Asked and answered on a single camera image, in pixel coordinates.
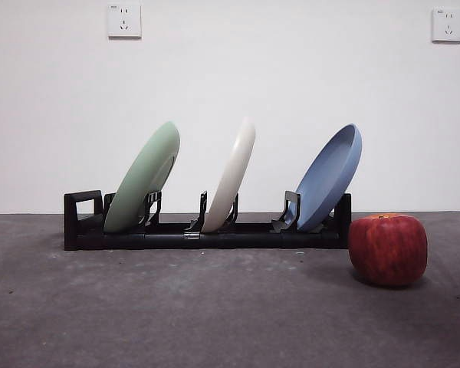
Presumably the white wall socket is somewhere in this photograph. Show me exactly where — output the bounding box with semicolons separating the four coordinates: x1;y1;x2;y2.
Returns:
431;7;460;44
107;0;143;40

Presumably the black plate rack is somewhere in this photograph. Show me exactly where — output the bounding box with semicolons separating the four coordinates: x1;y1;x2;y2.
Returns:
63;189;353;251

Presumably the red apple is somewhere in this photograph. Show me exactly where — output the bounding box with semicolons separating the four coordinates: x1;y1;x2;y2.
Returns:
347;213;429;287

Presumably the white plate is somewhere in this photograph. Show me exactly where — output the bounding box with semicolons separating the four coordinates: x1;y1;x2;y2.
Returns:
200;117;257;234

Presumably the green plate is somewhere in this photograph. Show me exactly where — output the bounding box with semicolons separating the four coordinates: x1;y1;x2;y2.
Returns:
103;120;182;234

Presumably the blue plate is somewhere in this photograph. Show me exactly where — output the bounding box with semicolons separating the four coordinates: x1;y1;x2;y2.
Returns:
294;123;363;232

